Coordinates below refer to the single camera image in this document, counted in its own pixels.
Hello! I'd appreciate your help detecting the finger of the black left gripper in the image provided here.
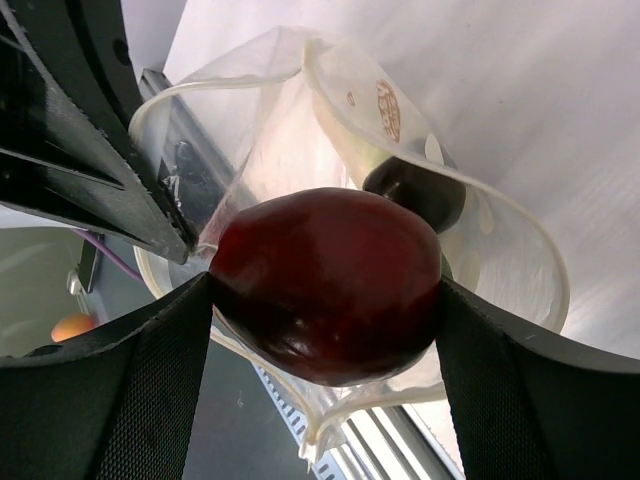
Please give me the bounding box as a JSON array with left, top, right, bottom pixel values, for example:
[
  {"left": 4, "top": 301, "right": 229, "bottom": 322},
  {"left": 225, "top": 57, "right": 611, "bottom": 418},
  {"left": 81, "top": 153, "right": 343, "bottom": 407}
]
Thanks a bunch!
[
  {"left": 1, "top": 37, "right": 193, "bottom": 263},
  {"left": 9, "top": 1, "right": 142, "bottom": 130}
]

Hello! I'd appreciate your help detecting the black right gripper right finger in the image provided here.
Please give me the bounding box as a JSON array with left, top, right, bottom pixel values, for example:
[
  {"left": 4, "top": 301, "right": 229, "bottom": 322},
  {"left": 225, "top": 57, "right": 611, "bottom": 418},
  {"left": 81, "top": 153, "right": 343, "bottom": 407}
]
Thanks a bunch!
[{"left": 436, "top": 279, "right": 639, "bottom": 479}]

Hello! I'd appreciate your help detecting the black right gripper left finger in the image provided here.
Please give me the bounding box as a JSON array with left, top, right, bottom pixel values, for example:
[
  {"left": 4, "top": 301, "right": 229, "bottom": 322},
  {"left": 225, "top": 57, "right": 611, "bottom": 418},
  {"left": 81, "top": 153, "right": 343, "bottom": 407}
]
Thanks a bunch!
[{"left": 1, "top": 274, "right": 212, "bottom": 479}]

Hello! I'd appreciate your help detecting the orange fruit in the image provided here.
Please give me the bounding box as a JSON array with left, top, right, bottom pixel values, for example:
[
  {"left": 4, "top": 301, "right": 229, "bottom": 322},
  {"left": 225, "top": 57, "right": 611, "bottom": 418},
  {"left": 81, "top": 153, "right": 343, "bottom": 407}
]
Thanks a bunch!
[{"left": 51, "top": 313, "right": 98, "bottom": 342}]

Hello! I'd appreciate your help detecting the clear zip top bag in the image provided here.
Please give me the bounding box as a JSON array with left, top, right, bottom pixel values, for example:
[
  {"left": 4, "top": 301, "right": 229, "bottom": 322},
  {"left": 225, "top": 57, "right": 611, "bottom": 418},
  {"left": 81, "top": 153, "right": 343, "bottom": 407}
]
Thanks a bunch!
[{"left": 129, "top": 27, "right": 570, "bottom": 463}]

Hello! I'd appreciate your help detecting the dark red apple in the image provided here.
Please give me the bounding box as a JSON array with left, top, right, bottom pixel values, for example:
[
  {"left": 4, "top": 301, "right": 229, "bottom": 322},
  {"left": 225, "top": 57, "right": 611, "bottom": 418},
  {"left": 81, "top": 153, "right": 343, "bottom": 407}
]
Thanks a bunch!
[{"left": 209, "top": 188, "right": 442, "bottom": 387}]

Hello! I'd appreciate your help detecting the dark purple plum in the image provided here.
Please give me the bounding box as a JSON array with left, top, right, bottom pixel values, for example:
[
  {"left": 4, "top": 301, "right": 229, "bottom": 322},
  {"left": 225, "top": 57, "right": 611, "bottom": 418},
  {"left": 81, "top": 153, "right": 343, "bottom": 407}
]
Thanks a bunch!
[{"left": 363, "top": 157, "right": 466, "bottom": 234}]

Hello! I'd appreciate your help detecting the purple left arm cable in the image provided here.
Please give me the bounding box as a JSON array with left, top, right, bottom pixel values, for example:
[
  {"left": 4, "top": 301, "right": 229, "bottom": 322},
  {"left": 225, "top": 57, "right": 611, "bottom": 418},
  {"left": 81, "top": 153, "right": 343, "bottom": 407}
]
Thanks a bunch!
[{"left": 74, "top": 229, "right": 146, "bottom": 282}]

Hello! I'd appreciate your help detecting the aluminium front rail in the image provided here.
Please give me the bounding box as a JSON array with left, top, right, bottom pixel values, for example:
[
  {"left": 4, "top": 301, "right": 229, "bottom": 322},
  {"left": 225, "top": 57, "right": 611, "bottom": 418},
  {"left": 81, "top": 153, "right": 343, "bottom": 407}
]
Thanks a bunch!
[{"left": 163, "top": 100, "right": 463, "bottom": 479}]

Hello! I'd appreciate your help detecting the white slotted cable duct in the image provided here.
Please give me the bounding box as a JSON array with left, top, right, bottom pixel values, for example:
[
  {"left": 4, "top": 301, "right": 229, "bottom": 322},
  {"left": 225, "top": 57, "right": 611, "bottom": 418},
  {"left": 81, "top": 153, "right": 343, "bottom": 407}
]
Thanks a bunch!
[{"left": 252, "top": 364, "right": 356, "bottom": 479}]

